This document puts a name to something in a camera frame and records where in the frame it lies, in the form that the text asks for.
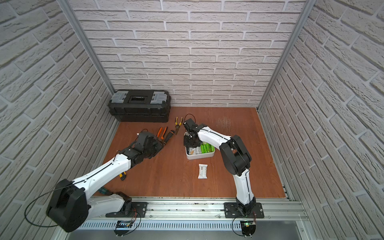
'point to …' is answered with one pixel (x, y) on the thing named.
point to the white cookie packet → (203, 171)
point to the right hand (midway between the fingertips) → (189, 144)
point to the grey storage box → (199, 156)
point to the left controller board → (123, 227)
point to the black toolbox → (140, 105)
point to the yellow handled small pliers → (177, 126)
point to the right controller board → (248, 227)
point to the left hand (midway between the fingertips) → (165, 141)
